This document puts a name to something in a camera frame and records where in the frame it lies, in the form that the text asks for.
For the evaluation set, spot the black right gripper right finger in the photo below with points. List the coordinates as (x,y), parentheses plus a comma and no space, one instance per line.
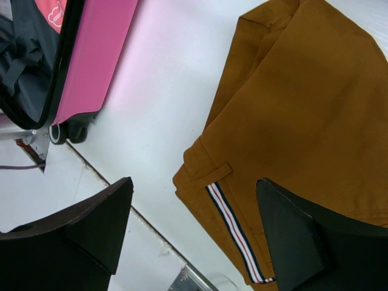
(314,248)

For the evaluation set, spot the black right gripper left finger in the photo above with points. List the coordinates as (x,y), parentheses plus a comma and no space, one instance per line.
(77,248)

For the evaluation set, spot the brown trousers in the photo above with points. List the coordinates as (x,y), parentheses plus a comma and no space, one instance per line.
(302,101)

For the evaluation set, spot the pink hard-shell suitcase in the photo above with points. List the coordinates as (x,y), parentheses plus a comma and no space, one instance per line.
(60,82)

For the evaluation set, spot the coral patterned garment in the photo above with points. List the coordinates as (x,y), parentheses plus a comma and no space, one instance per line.
(50,17)

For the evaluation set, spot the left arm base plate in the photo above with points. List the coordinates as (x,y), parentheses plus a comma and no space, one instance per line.
(34,143)

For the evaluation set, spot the aluminium frame rail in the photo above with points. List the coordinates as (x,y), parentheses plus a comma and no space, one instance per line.
(191,279)

